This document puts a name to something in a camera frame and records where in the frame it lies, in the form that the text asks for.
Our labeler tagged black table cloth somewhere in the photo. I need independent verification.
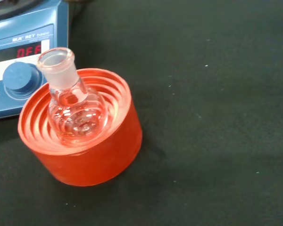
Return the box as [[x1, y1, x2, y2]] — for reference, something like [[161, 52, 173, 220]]
[[0, 0, 283, 226]]

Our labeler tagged red flask support ring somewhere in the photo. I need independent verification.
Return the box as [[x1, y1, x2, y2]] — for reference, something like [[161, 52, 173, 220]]
[[17, 68, 143, 187]]

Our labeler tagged blue-base laboratory heater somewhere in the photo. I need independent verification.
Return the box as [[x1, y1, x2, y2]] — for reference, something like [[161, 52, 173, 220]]
[[0, 0, 69, 121]]

